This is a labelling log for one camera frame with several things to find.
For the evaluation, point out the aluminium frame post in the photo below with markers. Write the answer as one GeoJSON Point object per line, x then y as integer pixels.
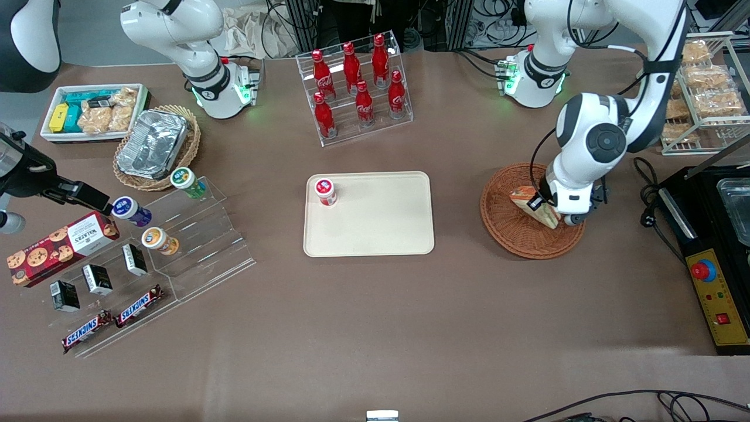
{"type": "Point", "coordinates": [463, 23]}
{"type": "Point", "coordinates": [302, 23]}

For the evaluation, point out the clear acrylic bottle rack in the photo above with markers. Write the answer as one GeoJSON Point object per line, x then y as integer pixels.
{"type": "Point", "coordinates": [340, 132]}

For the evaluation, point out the small can green lid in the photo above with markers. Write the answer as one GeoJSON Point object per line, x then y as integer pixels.
{"type": "Point", "coordinates": [187, 181]}

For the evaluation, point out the small can orange label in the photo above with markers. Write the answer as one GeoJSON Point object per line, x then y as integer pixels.
{"type": "Point", "coordinates": [158, 240]}

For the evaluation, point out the clear acrylic stepped display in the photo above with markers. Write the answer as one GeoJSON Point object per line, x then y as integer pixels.
{"type": "Point", "coordinates": [217, 258]}

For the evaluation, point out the teal snack box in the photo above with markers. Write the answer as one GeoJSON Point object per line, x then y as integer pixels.
{"type": "Point", "coordinates": [85, 97]}
{"type": "Point", "coordinates": [72, 119]}

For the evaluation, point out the clear-wrapped bread snack bag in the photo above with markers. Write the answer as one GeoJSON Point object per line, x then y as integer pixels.
{"type": "Point", "coordinates": [678, 109]}
{"type": "Point", "coordinates": [706, 76]}
{"type": "Point", "coordinates": [696, 51]}
{"type": "Point", "coordinates": [679, 132]}
{"type": "Point", "coordinates": [719, 102]}

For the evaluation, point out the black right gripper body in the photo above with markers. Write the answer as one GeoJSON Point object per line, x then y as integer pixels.
{"type": "Point", "coordinates": [28, 175]}

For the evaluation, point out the small can red lid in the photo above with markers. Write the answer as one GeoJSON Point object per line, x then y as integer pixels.
{"type": "Point", "coordinates": [326, 192]}

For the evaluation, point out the red cola bottle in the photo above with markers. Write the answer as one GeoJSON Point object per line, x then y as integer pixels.
{"type": "Point", "coordinates": [364, 106]}
{"type": "Point", "coordinates": [352, 69]}
{"type": "Point", "coordinates": [324, 120]}
{"type": "Point", "coordinates": [323, 79]}
{"type": "Point", "coordinates": [397, 98]}
{"type": "Point", "coordinates": [381, 61]}

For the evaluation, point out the black sealing machine yellow panel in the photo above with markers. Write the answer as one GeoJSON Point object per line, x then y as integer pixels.
{"type": "Point", "coordinates": [720, 293]}

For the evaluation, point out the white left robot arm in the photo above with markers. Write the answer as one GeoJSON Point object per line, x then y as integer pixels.
{"type": "Point", "coordinates": [603, 135]}

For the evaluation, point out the white plastic snack bin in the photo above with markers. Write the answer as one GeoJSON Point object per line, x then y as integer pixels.
{"type": "Point", "coordinates": [50, 138]}

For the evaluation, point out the Snickers chocolate bar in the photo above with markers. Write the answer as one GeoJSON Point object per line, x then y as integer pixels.
{"type": "Point", "coordinates": [87, 332]}
{"type": "Point", "coordinates": [139, 306]}

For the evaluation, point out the beige rectangular tray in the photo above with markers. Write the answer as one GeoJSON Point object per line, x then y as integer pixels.
{"type": "Point", "coordinates": [375, 223]}

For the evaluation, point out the grey metal lever bar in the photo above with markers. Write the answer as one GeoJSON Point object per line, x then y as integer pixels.
{"type": "Point", "coordinates": [718, 155]}

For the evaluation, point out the clear bag of crackers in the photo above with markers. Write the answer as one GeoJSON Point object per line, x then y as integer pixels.
{"type": "Point", "coordinates": [123, 108]}
{"type": "Point", "coordinates": [95, 120]}

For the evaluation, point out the light wicker basket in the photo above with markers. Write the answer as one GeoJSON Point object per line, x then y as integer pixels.
{"type": "Point", "coordinates": [190, 143]}

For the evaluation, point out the silver foil tray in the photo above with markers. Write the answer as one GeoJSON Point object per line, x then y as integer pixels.
{"type": "Point", "coordinates": [152, 143]}

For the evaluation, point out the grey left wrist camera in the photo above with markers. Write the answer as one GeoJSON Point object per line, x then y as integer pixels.
{"type": "Point", "coordinates": [573, 220]}

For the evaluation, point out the yellow snack box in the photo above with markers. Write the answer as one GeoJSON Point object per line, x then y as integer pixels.
{"type": "Point", "coordinates": [58, 118]}

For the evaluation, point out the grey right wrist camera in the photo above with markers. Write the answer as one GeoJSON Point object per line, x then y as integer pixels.
{"type": "Point", "coordinates": [10, 223]}

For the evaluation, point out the small can purple label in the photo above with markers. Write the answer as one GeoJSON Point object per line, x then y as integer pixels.
{"type": "Point", "coordinates": [130, 211]}

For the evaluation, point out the round brown wicker basket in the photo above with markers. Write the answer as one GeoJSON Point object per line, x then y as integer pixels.
{"type": "Point", "coordinates": [521, 237]}

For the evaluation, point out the small black carton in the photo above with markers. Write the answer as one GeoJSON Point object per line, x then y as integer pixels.
{"type": "Point", "coordinates": [65, 296]}
{"type": "Point", "coordinates": [135, 259]}
{"type": "Point", "coordinates": [97, 279]}

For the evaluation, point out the triangle sandwich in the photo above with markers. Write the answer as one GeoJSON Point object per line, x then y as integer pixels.
{"type": "Point", "coordinates": [542, 212]}

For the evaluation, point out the red Walkers cookie box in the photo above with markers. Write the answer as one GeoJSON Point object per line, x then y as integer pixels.
{"type": "Point", "coordinates": [58, 249]}

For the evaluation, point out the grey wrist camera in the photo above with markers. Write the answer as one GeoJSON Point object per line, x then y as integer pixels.
{"type": "Point", "coordinates": [10, 223]}
{"type": "Point", "coordinates": [573, 220]}

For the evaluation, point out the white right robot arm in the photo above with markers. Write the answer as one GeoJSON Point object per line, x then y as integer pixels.
{"type": "Point", "coordinates": [187, 35]}

